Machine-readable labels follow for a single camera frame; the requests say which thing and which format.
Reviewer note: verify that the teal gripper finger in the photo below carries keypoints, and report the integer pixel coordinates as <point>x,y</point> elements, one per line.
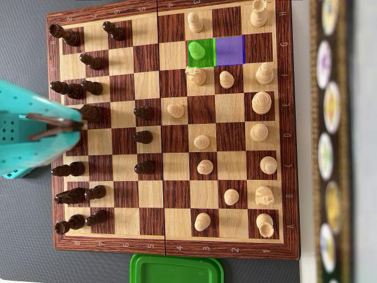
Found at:
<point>35,104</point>
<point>35,153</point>

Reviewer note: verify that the white wooden pawn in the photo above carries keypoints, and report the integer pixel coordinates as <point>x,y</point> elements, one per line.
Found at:
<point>176,110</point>
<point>201,142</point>
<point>205,167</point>
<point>226,79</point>
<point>231,197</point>
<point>195,51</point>
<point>202,221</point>
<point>195,23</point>

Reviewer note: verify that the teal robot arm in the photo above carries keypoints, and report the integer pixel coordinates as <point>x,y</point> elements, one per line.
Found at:
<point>9,129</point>

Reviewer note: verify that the dark brown wooden bishop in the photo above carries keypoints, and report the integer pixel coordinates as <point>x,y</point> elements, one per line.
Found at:
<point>72,90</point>
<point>70,169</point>

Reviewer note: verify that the dark brown wooden knight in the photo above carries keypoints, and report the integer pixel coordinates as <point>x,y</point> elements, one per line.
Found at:
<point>92,113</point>
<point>72,196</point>

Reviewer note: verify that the dark brown wooden pawn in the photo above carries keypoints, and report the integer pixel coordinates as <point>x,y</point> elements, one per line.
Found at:
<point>115,31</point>
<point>93,88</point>
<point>144,168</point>
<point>142,137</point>
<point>96,218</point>
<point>143,112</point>
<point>95,193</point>
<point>92,61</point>

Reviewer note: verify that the dark grey foam mat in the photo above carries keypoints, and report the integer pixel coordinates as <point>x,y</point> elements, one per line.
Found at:
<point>23,221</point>

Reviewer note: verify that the dark brown wooden rook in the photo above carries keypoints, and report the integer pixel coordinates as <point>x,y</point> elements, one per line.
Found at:
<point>66,34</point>
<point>69,224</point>

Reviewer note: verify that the wooden folding chessboard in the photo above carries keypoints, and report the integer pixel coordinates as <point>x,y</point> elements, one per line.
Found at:
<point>173,194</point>

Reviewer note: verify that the white wooden knight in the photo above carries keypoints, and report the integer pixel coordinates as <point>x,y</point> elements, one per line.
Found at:
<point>264,196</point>
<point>196,76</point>

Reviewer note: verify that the green plastic container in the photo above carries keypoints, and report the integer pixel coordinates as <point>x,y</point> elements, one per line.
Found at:
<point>176,271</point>

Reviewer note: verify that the white wooden bishop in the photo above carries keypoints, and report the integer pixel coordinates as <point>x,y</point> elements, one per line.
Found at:
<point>264,75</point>
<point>268,165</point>

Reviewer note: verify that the white wooden rook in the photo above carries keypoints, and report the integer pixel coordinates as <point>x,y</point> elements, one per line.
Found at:
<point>258,16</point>
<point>264,224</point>

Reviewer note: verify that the dark patterned medallion strip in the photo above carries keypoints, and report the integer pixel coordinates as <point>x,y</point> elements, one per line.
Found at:
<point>330,106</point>

